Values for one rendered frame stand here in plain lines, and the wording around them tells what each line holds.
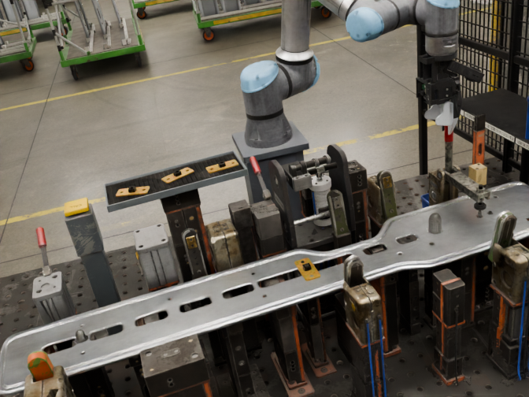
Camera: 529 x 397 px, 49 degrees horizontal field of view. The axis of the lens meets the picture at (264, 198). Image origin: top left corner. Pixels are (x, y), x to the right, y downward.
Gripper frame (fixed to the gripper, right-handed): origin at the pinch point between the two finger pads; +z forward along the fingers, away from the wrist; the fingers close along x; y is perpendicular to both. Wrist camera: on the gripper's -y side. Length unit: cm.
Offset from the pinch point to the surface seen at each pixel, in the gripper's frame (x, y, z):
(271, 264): 8, 53, 20
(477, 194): 14.9, 1.5, 12.2
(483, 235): 21.8, 4.2, 19.5
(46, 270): -7, 106, 13
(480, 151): -1.2, -10.6, 10.4
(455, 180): 6.0, 1.7, 12.5
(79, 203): -20, 95, 4
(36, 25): -889, 168, 95
